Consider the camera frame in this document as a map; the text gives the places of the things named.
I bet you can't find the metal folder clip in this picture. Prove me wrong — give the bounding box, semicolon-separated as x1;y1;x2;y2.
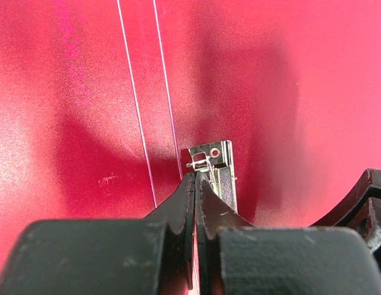
180;140;238;213

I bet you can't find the red plastic folder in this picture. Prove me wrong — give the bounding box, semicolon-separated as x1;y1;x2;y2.
0;1;381;269

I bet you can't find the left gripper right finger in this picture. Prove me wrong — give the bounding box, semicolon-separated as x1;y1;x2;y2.
195;173;381;294

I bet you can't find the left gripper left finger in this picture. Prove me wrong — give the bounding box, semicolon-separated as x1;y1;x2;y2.
0;173;195;294

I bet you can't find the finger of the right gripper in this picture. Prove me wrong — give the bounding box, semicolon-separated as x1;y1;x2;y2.
313;168;381;270

